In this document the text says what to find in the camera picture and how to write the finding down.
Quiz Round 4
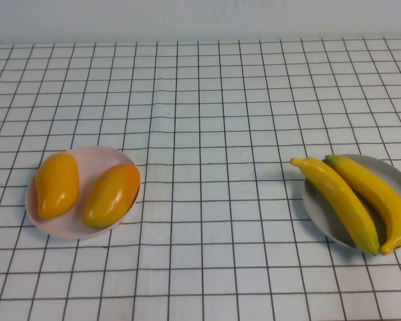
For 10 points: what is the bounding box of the plain yellow mango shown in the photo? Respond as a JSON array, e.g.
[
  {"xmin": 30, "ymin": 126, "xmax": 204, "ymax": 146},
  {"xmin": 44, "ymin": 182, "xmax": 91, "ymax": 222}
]
[{"xmin": 35, "ymin": 152, "xmax": 80, "ymax": 221}]

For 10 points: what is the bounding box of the mango with orange blush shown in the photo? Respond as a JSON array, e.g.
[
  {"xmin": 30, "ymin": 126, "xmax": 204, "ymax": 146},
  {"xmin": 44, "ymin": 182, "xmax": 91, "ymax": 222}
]
[{"xmin": 82, "ymin": 163, "xmax": 142, "ymax": 230}]

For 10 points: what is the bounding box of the yellow banana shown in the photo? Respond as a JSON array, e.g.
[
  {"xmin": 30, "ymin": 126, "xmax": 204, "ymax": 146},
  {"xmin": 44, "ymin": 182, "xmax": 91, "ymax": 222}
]
[
  {"xmin": 289, "ymin": 156, "xmax": 380, "ymax": 257},
  {"xmin": 323, "ymin": 154, "xmax": 401, "ymax": 255}
]

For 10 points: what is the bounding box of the pink round plate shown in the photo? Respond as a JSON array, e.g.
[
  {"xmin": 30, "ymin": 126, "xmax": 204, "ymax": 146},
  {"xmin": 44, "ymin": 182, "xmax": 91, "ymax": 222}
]
[{"xmin": 25, "ymin": 145, "xmax": 142, "ymax": 240}]

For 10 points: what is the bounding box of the grey round plate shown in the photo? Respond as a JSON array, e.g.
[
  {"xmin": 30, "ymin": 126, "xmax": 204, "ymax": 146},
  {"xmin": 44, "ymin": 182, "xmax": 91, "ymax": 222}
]
[{"xmin": 302, "ymin": 153, "xmax": 401, "ymax": 251}]

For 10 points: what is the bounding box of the white grid tablecloth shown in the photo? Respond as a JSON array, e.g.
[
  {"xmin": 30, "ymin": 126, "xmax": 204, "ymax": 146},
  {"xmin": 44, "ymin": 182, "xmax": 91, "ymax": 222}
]
[{"xmin": 0, "ymin": 36, "xmax": 401, "ymax": 321}]

